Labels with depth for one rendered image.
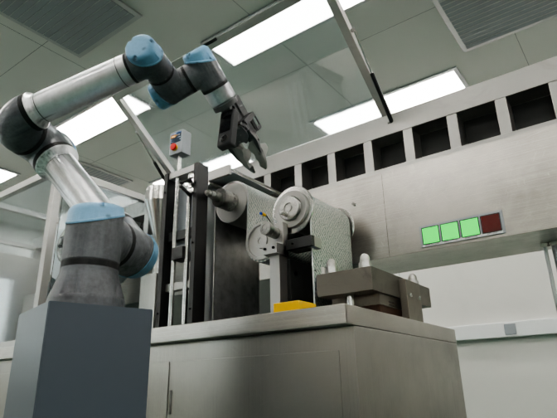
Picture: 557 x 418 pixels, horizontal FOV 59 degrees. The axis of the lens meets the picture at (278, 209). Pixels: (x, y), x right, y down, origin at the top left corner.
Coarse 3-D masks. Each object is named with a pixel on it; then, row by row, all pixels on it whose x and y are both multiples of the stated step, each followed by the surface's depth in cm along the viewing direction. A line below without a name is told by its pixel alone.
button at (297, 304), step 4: (296, 300) 107; (300, 300) 107; (276, 304) 110; (280, 304) 109; (284, 304) 109; (288, 304) 108; (292, 304) 107; (296, 304) 107; (300, 304) 107; (304, 304) 108; (308, 304) 109; (312, 304) 111; (276, 308) 110; (280, 308) 109; (284, 308) 108; (288, 308) 108; (292, 308) 107; (296, 308) 106; (300, 308) 106; (304, 308) 108
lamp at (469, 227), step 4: (464, 220) 149; (468, 220) 148; (472, 220) 148; (476, 220) 147; (464, 224) 149; (468, 224) 148; (472, 224) 147; (476, 224) 147; (464, 228) 149; (468, 228) 148; (472, 228) 147; (476, 228) 147; (464, 232) 148; (468, 232) 148; (472, 232) 147; (476, 232) 146
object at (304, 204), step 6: (288, 192) 150; (294, 192) 149; (300, 192) 148; (282, 198) 151; (300, 198) 147; (306, 198) 147; (306, 204) 145; (276, 210) 151; (306, 210) 145; (276, 216) 151; (300, 216) 145; (288, 222) 147; (294, 222) 146; (300, 222) 145; (306, 228) 149; (306, 234) 154
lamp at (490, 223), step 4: (484, 216) 146; (488, 216) 145; (492, 216) 145; (496, 216) 144; (484, 220) 146; (488, 220) 145; (492, 220) 144; (496, 220) 144; (484, 224) 145; (488, 224) 145; (492, 224) 144; (496, 224) 143; (500, 224) 143; (484, 228) 145; (488, 228) 144; (492, 228) 144; (496, 228) 143; (500, 228) 142; (484, 232) 145
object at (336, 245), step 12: (312, 228) 144; (324, 228) 150; (324, 240) 148; (336, 240) 154; (348, 240) 161; (312, 252) 141; (324, 252) 146; (336, 252) 152; (348, 252) 159; (312, 264) 140; (324, 264) 145; (348, 264) 157; (312, 276) 139
